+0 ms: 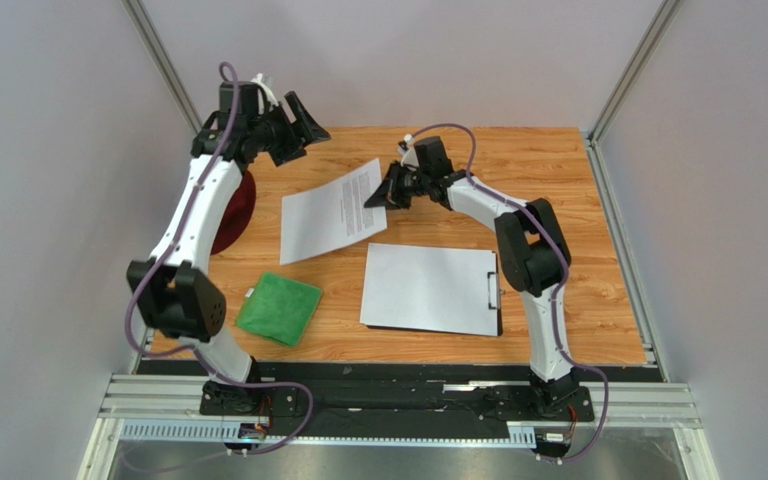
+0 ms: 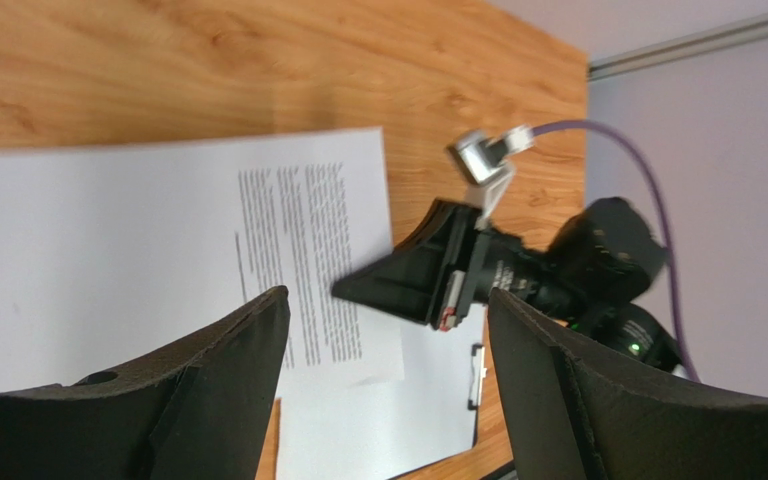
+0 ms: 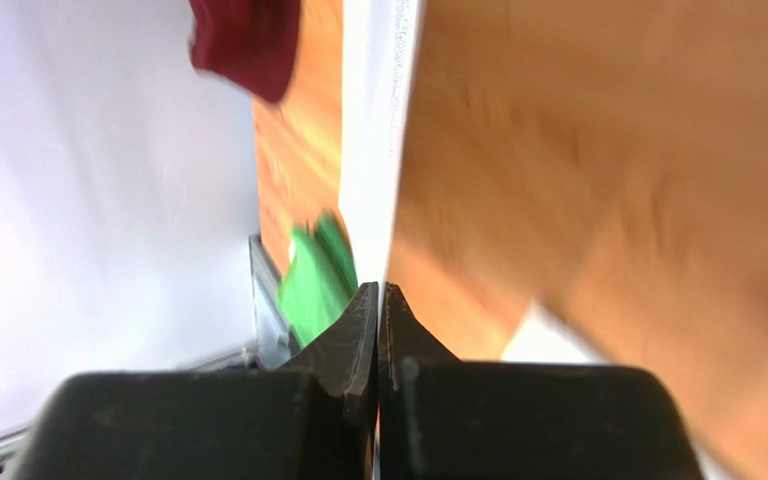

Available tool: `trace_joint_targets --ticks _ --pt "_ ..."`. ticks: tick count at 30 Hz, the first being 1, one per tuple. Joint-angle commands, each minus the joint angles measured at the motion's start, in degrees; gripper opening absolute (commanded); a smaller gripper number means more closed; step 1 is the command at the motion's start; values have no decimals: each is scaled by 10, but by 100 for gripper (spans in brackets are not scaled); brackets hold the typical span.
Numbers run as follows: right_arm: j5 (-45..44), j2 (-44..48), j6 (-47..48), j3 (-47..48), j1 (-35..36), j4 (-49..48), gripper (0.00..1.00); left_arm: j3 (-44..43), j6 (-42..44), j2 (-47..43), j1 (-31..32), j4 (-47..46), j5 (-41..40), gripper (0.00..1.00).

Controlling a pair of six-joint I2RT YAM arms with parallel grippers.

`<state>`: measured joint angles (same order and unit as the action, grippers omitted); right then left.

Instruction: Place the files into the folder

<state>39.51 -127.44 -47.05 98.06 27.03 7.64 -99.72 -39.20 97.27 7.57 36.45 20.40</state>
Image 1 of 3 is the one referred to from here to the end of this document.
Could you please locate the frame post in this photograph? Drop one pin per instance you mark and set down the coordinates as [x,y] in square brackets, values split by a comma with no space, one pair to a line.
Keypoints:
[150,36]
[650,40]

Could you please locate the green cloth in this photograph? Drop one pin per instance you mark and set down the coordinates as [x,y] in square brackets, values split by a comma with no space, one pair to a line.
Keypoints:
[279,309]

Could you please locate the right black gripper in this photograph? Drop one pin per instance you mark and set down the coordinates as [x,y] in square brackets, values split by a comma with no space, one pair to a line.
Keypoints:
[399,183]

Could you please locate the right frame post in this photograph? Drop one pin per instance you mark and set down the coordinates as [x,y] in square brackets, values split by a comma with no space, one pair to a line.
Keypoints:
[650,40]

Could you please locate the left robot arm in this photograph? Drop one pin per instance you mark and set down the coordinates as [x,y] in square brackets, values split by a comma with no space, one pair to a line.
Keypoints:
[171,289]

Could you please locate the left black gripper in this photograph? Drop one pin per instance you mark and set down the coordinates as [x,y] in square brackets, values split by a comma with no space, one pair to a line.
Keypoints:
[304,130]

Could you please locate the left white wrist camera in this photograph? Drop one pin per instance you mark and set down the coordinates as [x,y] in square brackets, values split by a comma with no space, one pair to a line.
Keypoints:
[268,99]

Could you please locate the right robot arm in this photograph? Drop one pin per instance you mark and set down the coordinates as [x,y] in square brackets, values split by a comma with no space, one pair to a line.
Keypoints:
[533,253]

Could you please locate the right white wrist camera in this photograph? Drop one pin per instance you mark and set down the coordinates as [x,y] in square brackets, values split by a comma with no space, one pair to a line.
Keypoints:
[407,152]

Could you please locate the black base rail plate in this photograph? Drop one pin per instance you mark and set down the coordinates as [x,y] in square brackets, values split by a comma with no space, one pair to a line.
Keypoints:
[433,425]

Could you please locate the left frame post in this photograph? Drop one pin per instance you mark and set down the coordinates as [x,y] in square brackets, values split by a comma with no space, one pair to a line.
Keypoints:
[150,36]

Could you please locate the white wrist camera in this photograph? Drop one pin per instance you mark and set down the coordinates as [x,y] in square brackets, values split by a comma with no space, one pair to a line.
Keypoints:
[407,152]
[268,99]

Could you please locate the slotted cable duct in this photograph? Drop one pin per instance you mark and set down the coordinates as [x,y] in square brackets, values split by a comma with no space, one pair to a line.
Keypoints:
[236,432]

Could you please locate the aluminium frame rail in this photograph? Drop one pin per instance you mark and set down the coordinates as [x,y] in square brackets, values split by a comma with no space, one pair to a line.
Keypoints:
[620,404]

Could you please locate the printed white paper sheet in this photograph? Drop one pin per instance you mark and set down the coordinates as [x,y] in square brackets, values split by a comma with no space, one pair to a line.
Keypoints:
[331,216]

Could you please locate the dark red beret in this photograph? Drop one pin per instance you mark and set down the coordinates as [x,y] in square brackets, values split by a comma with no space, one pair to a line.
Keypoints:
[237,215]

